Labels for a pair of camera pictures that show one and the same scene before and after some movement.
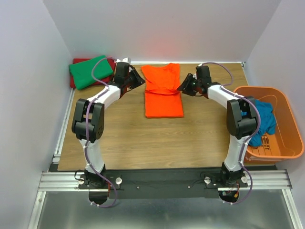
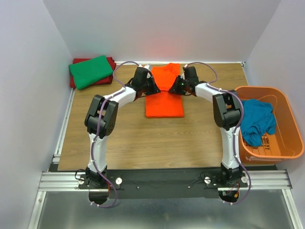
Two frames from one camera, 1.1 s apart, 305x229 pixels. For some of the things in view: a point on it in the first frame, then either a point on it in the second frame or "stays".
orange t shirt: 162,98 stays
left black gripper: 139,80 → 155,89
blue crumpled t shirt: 268,123 stays
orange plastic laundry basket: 287,142 stays
